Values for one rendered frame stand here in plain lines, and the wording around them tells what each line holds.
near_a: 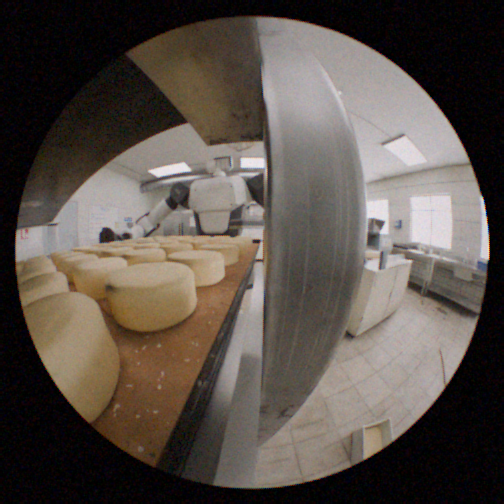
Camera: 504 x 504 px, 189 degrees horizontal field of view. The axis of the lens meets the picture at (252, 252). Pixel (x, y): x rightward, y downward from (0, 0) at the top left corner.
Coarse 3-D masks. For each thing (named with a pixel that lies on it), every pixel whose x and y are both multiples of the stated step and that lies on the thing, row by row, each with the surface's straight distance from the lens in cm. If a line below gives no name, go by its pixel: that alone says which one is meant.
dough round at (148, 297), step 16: (128, 272) 8; (144, 272) 8; (160, 272) 8; (176, 272) 7; (192, 272) 8; (112, 288) 7; (128, 288) 6; (144, 288) 6; (160, 288) 6; (176, 288) 6; (192, 288) 7; (112, 304) 7; (128, 304) 6; (144, 304) 6; (160, 304) 6; (176, 304) 6; (192, 304) 7; (128, 320) 7; (144, 320) 6; (160, 320) 6; (176, 320) 7
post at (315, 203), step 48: (288, 48) 11; (288, 96) 6; (336, 96) 7; (288, 144) 4; (336, 144) 5; (288, 192) 3; (336, 192) 4; (288, 240) 3; (336, 240) 4; (288, 288) 4; (336, 288) 4; (288, 336) 5; (336, 336) 5; (288, 384) 7
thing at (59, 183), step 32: (128, 64) 6; (96, 96) 7; (128, 96) 6; (160, 96) 6; (64, 128) 8; (96, 128) 8; (128, 128) 8; (160, 128) 8; (64, 160) 11; (96, 160) 11; (32, 192) 18; (64, 192) 18; (32, 224) 39
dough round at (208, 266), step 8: (168, 256) 12; (176, 256) 12; (184, 256) 11; (192, 256) 11; (200, 256) 11; (208, 256) 11; (216, 256) 11; (184, 264) 10; (192, 264) 10; (200, 264) 10; (208, 264) 10; (216, 264) 10; (200, 272) 10; (208, 272) 10; (216, 272) 11; (224, 272) 12; (200, 280) 10; (208, 280) 10; (216, 280) 11
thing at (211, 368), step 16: (256, 240) 44; (256, 256) 23; (240, 288) 10; (240, 304) 8; (224, 320) 7; (224, 336) 6; (224, 352) 6; (208, 368) 5; (208, 384) 4; (192, 400) 5; (208, 400) 5; (192, 416) 4; (176, 432) 4; (192, 432) 4; (176, 448) 4; (160, 464) 5; (176, 464) 4
